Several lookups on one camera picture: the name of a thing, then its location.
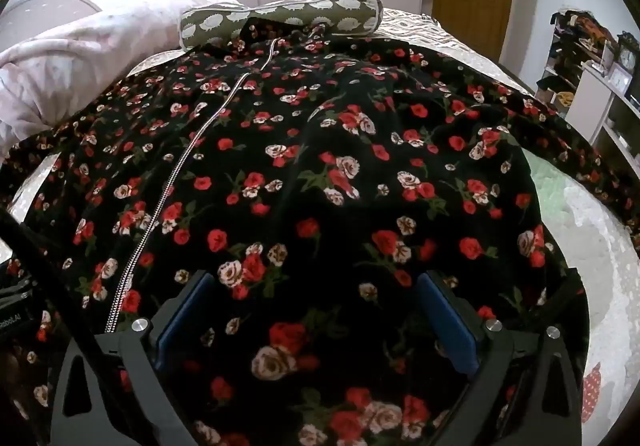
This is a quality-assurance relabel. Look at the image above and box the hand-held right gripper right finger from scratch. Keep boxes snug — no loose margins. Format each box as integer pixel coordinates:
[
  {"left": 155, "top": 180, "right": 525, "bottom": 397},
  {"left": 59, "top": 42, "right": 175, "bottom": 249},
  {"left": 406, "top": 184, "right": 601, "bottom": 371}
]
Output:
[{"left": 415, "top": 271, "right": 587, "bottom": 446}]

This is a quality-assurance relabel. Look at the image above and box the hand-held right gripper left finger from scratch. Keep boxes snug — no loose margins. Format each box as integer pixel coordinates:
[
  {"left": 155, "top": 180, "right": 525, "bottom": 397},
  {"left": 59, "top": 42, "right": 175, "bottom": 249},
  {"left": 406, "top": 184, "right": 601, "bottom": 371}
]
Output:
[{"left": 50, "top": 270, "right": 221, "bottom": 446}]

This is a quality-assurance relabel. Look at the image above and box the black floral zip robe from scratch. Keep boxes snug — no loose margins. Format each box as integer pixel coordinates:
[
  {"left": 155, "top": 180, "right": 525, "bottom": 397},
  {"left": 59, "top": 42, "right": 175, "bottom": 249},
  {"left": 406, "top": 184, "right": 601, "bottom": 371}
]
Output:
[{"left": 0, "top": 18, "right": 640, "bottom": 446}]

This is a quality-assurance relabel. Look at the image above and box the pile of clothes on shelf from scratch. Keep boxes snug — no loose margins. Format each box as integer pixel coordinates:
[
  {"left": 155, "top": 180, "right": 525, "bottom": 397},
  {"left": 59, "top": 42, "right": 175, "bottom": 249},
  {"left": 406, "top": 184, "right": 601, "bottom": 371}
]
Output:
[{"left": 550, "top": 10, "right": 617, "bottom": 54}]

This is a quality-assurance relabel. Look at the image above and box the patchwork quilt bedspread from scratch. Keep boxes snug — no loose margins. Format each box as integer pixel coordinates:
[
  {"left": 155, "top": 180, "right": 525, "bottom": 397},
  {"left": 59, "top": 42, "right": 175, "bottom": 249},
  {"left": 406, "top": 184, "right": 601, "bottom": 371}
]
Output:
[{"left": 0, "top": 8, "right": 640, "bottom": 446}]

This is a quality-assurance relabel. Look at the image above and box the pink floral blanket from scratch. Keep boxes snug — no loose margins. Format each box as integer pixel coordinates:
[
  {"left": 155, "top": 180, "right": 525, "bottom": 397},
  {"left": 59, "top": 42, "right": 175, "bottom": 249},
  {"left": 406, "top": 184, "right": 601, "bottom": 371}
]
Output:
[{"left": 0, "top": 0, "right": 246, "bottom": 161}]

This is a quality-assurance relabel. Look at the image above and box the white shelf unit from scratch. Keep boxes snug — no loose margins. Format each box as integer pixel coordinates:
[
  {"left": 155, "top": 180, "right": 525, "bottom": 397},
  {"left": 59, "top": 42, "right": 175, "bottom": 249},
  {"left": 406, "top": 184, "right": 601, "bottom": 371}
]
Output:
[{"left": 537, "top": 23, "right": 640, "bottom": 187}]

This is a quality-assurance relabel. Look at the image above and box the pale pink headboard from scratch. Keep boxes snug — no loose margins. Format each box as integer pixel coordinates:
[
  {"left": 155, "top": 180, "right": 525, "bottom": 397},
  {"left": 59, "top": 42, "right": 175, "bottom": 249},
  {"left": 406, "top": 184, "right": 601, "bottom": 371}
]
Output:
[{"left": 0, "top": 0, "right": 103, "bottom": 51}]

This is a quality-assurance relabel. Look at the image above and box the dark table clock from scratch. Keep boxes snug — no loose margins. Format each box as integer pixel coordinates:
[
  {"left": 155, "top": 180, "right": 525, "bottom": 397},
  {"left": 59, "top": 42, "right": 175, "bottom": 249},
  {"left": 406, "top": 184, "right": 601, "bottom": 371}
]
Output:
[{"left": 617, "top": 32, "right": 639, "bottom": 72}]

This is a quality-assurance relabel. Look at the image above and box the green pillow with white print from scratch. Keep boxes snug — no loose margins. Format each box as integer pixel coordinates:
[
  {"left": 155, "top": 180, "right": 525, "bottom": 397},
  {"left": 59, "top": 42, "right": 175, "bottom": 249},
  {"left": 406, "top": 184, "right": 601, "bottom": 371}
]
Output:
[{"left": 179, "top": 0, "right": 385, "bottom": 51}]

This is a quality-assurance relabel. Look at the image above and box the black cable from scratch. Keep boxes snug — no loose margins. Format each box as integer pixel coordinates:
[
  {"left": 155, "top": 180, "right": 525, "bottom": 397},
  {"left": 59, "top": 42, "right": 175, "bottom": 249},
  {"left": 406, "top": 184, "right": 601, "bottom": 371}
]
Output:
[{"left": 0, "top": 211, "right": 126, "bottom": 377}]

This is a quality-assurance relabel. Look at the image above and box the small white picture frame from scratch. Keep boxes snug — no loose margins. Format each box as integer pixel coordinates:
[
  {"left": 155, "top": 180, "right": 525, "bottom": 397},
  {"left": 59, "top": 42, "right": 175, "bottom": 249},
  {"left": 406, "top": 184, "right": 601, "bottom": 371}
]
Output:
[{"left": 607, "top": 63, "right": 632, "bottom": 92}]

